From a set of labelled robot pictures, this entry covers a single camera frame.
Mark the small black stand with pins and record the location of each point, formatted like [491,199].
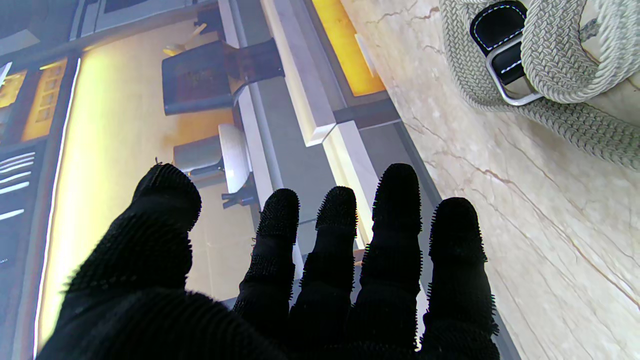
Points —
[240,199]

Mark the beige woven belt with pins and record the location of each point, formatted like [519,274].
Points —
[550,60]

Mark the grey pot with lid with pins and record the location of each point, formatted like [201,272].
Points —
[197,157]

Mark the dark range hood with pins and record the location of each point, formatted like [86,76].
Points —
[200,80]

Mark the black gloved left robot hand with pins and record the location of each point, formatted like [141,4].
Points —
[150,310]

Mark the dark utensil holder with spoons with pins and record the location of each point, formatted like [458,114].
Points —
[185,42]

